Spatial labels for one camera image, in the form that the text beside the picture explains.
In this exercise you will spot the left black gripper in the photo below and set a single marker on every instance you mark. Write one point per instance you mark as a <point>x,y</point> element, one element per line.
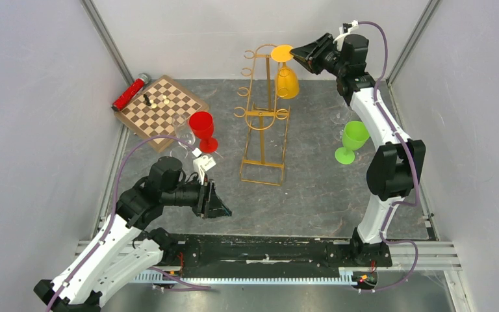
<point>208,194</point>

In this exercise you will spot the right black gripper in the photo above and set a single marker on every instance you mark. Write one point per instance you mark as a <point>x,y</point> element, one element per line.
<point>303,54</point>

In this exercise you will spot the orange wine glass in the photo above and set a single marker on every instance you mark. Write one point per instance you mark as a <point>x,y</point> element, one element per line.
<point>286,81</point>

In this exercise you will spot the clear wine glass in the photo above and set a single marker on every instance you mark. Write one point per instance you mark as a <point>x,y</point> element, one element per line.
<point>183,132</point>
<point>338,131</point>
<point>343,115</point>

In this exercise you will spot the red wine glass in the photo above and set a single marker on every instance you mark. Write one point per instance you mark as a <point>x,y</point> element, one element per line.
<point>202,125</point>

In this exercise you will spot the green wine glass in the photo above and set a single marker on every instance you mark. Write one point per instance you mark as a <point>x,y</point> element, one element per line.
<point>354,136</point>

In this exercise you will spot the clear back wine glass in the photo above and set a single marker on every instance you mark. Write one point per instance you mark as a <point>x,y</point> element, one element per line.
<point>338,131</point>

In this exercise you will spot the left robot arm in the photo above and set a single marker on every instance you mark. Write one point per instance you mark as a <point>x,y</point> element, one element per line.
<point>96,275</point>

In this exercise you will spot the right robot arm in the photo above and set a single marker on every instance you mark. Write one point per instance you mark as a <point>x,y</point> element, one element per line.
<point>397,164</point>

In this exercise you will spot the wooden chessboard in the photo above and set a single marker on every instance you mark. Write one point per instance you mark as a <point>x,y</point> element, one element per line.
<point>145,121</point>

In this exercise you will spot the black chess piece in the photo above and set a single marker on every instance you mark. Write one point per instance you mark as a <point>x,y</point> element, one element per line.
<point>146,99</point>

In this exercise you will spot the red glitter tube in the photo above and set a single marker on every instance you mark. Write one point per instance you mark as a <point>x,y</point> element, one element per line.
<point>131,91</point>

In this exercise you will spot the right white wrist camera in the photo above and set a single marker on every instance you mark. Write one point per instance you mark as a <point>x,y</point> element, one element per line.
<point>345,29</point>

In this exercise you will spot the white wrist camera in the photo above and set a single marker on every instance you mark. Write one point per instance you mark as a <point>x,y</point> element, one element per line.
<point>345,29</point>
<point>202,163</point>

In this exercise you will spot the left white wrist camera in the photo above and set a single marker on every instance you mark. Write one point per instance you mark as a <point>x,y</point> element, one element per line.
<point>202,163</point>

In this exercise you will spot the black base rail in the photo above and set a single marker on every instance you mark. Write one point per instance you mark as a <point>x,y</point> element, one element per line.
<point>269,258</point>

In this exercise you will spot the gold wire glass rack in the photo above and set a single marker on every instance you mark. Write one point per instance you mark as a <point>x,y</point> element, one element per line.
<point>260,119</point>

